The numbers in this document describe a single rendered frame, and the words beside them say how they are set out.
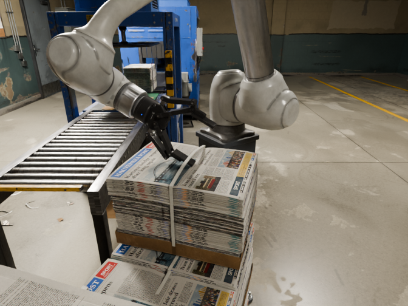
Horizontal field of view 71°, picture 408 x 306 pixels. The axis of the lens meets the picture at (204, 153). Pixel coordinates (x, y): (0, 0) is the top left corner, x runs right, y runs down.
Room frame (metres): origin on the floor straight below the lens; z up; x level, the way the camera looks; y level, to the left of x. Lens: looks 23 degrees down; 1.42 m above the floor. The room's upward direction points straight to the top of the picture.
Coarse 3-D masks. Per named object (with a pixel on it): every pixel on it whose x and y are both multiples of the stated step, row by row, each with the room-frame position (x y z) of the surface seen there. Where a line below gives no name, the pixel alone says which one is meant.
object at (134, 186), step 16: (176, 144) 0.91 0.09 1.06; (128, 160) 0.79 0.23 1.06; (144, 160) 0.79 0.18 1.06; (160, 160) 0.78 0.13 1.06; (176, 160) 0.79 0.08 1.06; (112, 176) 0.70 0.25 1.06; (128, 176) 0.69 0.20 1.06; (144, 176) 0.69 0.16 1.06; (160, 176) 0.69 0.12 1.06; (112, 192) 0.68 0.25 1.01; (128, 192) 0.67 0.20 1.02; (144, 192) 0.65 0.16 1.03; (128, 208) 0.67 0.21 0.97; (144, 208) 0.66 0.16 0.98; (160, 208) 0.64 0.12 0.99; (128, 224) 0.68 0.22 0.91; (144, 224) 0.66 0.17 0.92; (160, 224) 0.65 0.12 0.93
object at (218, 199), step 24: (216, 168) 0.73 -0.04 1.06; (240, 168) 0.73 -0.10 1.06; (192, 192) 0.61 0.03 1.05; (216, 192) 0.60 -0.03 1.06; (240, 192) 0.61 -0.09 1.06; (192, 216) 0.62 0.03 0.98; (216, 216) 0.60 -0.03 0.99; (240, 216) 0.58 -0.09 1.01; (192, 240) 0.62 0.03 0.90; (216, 240) 0.60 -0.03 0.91; (240, 240) 0.58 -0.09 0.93
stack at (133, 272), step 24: (120, 264) 0.61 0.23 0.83; (144, 264) 0.61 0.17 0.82; (168, 264) 0.61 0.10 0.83; (192, 264) 0.61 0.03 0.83; (240, 264) 0.61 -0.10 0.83; (96, 288) 0.53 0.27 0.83; (120, 288) 0.53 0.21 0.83; (144, 288) 0.53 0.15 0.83; (168, 288) 0.53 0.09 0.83; (192, 288) 0.53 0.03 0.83; (216, 288) 0.53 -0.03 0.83; (240, 288) 0.61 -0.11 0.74
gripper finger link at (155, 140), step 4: (148, 132) 0.79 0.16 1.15; (148, 136) 0.79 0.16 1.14; (152, 136) 0.79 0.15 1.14; (156, 136) 0.80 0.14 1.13; (152, 140) 0.78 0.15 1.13; (156, 140) 0.79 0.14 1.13; (160, 140) 0.80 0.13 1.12; (156, 144) 0.78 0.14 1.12; (160, 144) 0.79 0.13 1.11; (160, 148) 0.78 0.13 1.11; (164, 148) 0.79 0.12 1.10; (160, 152) 0.78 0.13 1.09; (164, 152) 0.77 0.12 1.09; (164, 156) 0.77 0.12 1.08
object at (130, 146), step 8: (136, 128) 1.89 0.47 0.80; (144, 128) 2.03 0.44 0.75; (128, 136) 1.73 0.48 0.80; (136, 136) 1.76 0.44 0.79; (144, 136) 2.01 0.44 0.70; (128, 144) 1.58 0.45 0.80; (136, 144) 1.74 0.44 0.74; (120, 152) 1.46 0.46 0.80; (128, 152) 1.53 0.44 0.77; (136, 152) 1.72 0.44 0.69; (112, 160) 1.36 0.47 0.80; (120, 160) 1.38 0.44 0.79; (104, 168) 1.26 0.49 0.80; (112, 168) 1.26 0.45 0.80; (104, 176) 1.18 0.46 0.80; (96, 184) 1.11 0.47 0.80; (104, 184) 1.12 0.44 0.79; (88, 192) 1.05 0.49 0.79; (96, 192) 1.04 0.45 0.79; (104, 192) 1.11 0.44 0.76; (96, 200) 1.05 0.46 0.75; (104, 200) 1.09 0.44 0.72; (96, 208) 1.05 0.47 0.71; (104, 208) 1.08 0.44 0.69
